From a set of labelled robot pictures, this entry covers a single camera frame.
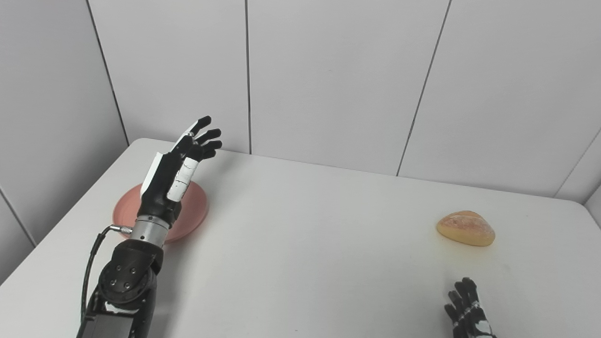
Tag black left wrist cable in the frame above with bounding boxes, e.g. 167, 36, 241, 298
80, 225, 133, 324

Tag pink round plate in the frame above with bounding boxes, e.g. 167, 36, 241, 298
113, 180, 209, 244

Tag golden bread roll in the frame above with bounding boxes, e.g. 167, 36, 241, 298
436, 210, 496, 247

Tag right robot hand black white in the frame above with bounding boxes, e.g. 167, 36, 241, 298
444, 277, 497, 338

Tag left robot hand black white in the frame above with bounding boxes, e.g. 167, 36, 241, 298
137, 115, 223, 227

